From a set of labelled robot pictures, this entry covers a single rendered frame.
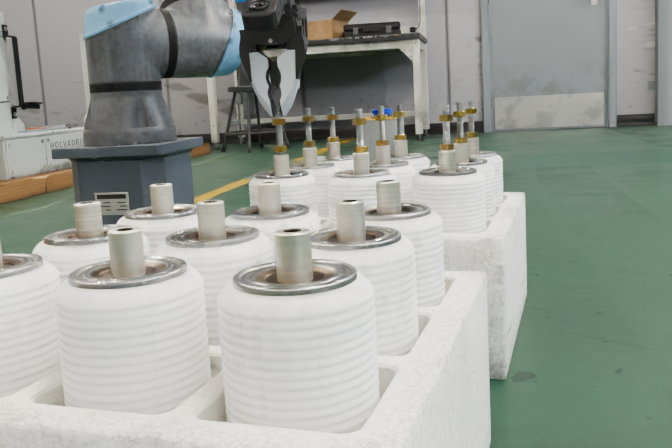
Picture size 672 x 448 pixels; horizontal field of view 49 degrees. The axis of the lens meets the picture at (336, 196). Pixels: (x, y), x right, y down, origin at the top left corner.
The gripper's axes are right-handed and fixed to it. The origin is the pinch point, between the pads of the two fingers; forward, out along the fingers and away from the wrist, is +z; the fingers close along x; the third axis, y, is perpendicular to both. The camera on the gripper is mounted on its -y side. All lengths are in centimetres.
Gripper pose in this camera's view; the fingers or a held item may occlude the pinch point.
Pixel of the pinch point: (276, 107)
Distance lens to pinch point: 103.1
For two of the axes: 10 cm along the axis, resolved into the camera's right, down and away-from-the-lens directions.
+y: 1.8, -1.5, 9.7
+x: -9.8, 0.3, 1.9
